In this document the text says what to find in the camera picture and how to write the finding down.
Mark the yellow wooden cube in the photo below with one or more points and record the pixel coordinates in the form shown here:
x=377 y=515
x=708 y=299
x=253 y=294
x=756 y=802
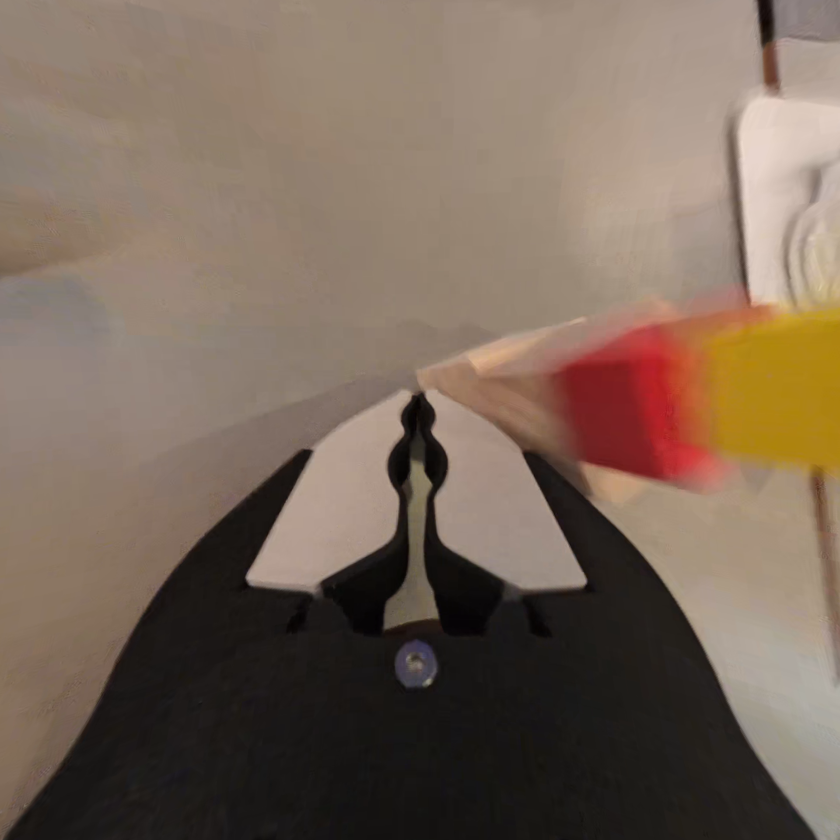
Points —
x=775 y=387

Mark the red wooden cube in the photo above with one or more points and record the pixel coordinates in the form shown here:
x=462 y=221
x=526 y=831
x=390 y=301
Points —
x=630 y=400

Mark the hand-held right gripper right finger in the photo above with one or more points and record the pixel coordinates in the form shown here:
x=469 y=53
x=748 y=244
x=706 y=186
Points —
x=519 y=525

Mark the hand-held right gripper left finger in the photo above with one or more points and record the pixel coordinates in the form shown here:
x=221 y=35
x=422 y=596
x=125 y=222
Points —
x=322 y=525

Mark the medium wooden cube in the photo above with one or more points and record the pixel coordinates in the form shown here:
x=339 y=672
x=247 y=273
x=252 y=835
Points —
x=512 y=374

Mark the white folding stand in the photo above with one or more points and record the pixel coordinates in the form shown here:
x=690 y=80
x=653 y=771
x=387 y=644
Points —
x=788 y=197

